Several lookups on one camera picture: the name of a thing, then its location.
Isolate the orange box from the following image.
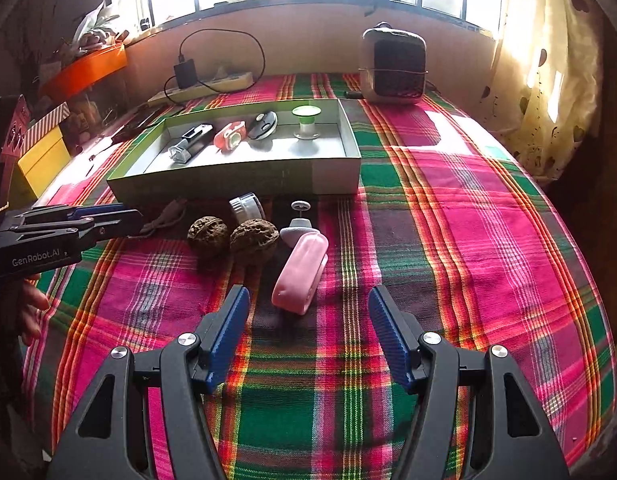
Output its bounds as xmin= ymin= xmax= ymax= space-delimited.
xmin=38 ymin=44 xmax=127 ymax=103

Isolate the white grey knob stand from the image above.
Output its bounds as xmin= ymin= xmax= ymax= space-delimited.
xmin=279 ymin=200 xmax=318 ymax=248

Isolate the white usb cable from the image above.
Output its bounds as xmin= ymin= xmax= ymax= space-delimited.
xmin=138 ymin=197 xmax=189 ymax=239

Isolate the yellow spotted curtain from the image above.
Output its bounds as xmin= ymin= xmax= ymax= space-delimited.
xmin=476 ymin=0 xmax=603 ymax=186

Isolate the brown walnut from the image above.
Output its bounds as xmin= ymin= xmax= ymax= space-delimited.
xmin=229 ymin=219 xmax=279 ymax=266
xmin=187 ymin=216 xmax=229 ymax=259

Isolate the black bike light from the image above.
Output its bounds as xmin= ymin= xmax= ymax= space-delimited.
xmin=168 ymin=124 xmax=214 ymax=164

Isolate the person left hand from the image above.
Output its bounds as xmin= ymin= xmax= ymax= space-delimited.
xmin=14 ymin=273 xmax=50 ymax=347

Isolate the white power strip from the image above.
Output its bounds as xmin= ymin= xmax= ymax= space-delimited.
xmin=147 ymin=72 xmax=254 ymax=106

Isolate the small clear silver jar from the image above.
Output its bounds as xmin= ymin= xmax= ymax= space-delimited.
xmin=229 ymin=192 xmax=266 ymax=224

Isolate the yellow box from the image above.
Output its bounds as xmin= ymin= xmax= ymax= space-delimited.
xmin=9 ymin=126 xmax=71 ymax=208

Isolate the green top white stand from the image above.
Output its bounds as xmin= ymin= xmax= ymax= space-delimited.
xmin=292 ymin=105 xmax=321 ymax=141

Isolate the striped box lid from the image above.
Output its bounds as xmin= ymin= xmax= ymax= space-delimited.
xmin=21 ymin=102 xmax=70 ymax=155

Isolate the small white black heater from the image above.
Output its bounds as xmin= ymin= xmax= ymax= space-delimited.
xmin=344 ymin=22 xmax=427 ymax=104

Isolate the black charger adapter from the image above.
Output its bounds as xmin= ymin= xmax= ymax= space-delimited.
xmin=174 ymin=56 xmax=198 ymax=89

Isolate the green white cardboard box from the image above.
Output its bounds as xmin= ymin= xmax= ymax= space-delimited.
xmin=107 ymin=99 xmax=361 ymax=206

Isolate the black oval remote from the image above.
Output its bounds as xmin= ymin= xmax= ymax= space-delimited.
xmin=246 ymin=110 xmax=278 ymax=141

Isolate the black charging cable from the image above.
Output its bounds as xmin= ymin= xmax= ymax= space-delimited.
xmin=163 ymin=27 xmax=267 ymax=106

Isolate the plaid bedspread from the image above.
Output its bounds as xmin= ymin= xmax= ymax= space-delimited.
xmin=23 ymin=92 xmax=617 ymax=479

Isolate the black smartphone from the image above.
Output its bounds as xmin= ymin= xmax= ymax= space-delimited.
xmin=111 ymin=104 xmax=168 ymax=144

